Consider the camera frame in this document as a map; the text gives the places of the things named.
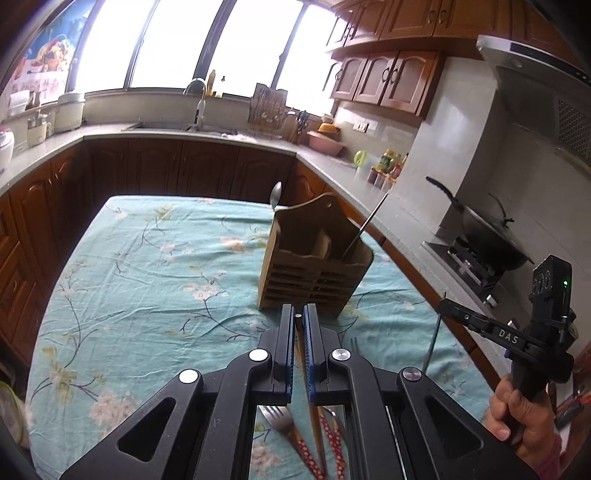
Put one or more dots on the wall outlet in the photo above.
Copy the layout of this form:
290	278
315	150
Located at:
361	125

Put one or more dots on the steel spoon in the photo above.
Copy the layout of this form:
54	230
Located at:
276	194

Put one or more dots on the person's right hand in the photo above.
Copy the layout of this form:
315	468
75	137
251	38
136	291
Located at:
531	429

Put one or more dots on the yellow oil bottle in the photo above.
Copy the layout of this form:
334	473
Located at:
212	83

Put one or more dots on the printed fruit window blind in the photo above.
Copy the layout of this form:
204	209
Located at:
46	50

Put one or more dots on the person's right forearm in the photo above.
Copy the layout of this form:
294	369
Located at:
545	466

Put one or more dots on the pink basin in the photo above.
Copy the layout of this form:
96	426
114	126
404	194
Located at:
325	143

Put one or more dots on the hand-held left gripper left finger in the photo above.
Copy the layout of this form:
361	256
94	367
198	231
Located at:
287	360

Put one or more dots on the steel fork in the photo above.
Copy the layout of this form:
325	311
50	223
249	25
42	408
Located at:
354	346
276	420

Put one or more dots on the white plastic container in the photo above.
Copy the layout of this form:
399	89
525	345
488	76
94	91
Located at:
18	101

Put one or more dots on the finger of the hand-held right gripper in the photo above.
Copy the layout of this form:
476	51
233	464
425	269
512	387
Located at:
489	328

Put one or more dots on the steel chopstick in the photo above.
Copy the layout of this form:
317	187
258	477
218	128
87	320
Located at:
364	224
434	337

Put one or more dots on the wooden utensil holder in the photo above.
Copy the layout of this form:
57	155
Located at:
304	277

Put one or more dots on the yellow bowl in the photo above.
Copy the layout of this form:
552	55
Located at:
328	128

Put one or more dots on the knife block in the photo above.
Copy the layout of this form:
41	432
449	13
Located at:
300	124

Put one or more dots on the teal floral tablecloth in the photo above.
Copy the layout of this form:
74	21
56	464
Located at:
161	300

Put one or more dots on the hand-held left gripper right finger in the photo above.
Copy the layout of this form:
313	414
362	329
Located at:
310	360

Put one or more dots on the chrome faucet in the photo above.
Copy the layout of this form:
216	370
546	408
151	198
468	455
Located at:
196	99

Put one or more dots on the green label sauce bottle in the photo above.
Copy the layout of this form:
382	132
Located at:
388	160

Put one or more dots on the white and red rice cooker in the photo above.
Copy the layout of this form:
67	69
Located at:
4	147

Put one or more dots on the black wok with lid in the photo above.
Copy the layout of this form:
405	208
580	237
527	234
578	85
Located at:
489	230

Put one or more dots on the gas stove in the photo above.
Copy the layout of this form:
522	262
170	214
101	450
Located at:
471	272

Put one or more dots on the range hood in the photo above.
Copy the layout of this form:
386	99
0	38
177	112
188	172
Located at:
545	92

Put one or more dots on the red dotted wooden chopstick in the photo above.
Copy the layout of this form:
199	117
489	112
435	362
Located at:
333	443
308	457

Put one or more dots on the spice jar set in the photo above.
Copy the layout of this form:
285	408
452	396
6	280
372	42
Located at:
381	179

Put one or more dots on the grey kitchen countertop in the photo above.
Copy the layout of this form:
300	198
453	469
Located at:
323	159

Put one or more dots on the green cup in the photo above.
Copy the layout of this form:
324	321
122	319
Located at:
359	158

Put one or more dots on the kitchen window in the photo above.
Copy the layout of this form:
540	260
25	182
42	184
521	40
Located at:
184	41

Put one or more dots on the tall white rice cooker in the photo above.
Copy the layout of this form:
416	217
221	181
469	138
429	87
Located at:
69	110

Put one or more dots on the wooden upper cabinets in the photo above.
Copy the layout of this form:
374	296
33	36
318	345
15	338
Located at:
392	46

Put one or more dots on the steel sink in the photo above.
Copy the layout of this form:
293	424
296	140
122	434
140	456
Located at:
161	125

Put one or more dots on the dish rack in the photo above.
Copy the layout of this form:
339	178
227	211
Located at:
268	108

